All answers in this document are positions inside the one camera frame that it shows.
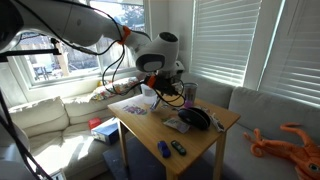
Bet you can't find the metallic tumbler cup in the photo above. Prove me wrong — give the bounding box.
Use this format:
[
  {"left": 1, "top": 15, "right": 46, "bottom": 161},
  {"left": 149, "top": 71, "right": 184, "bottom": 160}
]
[{"left": 184, "top": 83, "right": 198, "bottom": 102}]

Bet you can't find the orange plush octopus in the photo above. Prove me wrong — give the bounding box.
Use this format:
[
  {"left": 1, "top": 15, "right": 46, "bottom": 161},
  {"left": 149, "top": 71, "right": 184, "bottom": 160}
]
[{"left": 243, "top": 122, "right": 320, "bottom": 180}]

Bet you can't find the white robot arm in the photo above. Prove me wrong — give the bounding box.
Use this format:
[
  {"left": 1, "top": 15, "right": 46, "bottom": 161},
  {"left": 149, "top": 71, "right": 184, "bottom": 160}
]
[{"left": 0, "top": 0, "right": 179, "bottom": 95}]

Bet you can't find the grey sofa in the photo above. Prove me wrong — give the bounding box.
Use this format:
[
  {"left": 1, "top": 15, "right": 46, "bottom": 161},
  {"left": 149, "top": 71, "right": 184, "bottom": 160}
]
[{"left": 182, "top": 73, "right": 320, "bottom": 180}]

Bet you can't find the purple sticker sheet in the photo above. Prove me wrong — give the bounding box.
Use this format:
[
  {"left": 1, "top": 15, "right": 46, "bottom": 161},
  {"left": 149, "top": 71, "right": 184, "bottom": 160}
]
[{"left": 123, "top": 105, "right": 147, "bottom": 115}]

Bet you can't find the black glasses case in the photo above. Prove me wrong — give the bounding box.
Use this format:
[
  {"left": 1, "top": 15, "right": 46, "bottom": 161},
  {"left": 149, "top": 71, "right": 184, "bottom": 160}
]
[{"left": 178, "top": 107, "right": 210, "bottom": 130}]

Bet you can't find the purple snack packet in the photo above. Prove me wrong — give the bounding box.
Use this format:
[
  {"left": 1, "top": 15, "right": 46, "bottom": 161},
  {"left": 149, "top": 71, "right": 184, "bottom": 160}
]
[{"left": 150, "top": 98, "right": 161, "bottom": 112}]

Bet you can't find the blue box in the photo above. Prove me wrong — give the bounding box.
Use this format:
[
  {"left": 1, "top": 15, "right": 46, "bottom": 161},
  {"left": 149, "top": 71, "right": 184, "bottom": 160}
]
[{"left": 91, "top": 118, "right": 119, "bottom": 145}]

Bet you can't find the green snack packet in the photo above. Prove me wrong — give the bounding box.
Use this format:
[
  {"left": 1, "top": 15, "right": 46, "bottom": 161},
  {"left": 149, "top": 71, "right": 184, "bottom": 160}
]
[{"left": 163, "top": 117, "right": 190, "bottom": 133}]

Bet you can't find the red small box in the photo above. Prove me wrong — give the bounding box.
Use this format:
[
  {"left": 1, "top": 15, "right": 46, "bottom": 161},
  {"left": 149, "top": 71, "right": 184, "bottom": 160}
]
[{"left": 88, "top": 117, "right": 102, "bottom": 129}]

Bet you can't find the purple ball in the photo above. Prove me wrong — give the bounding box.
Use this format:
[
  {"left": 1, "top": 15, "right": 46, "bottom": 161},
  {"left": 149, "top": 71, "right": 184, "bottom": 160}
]
[{"left": 184, "top": 100, "right": 194, "bottom": 108}]

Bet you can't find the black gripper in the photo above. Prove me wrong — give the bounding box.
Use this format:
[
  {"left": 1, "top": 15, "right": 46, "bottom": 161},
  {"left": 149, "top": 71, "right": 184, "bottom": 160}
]
[{"left": 146, "top": 74, "right": 181, "bottom": 96}]

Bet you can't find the cream sofa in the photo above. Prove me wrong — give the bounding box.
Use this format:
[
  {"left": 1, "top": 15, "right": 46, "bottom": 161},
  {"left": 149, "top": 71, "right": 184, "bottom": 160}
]
[{"left": 0, "top": 83, "right": 141, "bottom": 180}]

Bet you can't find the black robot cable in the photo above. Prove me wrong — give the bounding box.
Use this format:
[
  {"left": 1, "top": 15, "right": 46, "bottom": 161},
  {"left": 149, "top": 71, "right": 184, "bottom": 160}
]
[{"left": 0, "top": 0, "right": 188, "bottom": 180}]

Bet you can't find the clear plastic cup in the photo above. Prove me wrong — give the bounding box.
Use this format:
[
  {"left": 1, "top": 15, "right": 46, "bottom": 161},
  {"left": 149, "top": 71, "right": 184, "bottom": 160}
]
[{"left": 141, "top": 84, "right": 157, "bottom": 105}]

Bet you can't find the wooden table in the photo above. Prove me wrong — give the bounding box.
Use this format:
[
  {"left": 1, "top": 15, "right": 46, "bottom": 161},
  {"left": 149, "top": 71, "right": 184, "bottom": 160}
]
[{"left": 108, "top": 95, "right": 240, "bottom": 180}]

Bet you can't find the floral cushion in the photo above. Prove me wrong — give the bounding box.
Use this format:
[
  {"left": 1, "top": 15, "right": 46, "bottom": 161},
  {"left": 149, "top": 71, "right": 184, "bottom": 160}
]
[{"left": 91, "top": 76, "right": 139, "bottom": 100}]

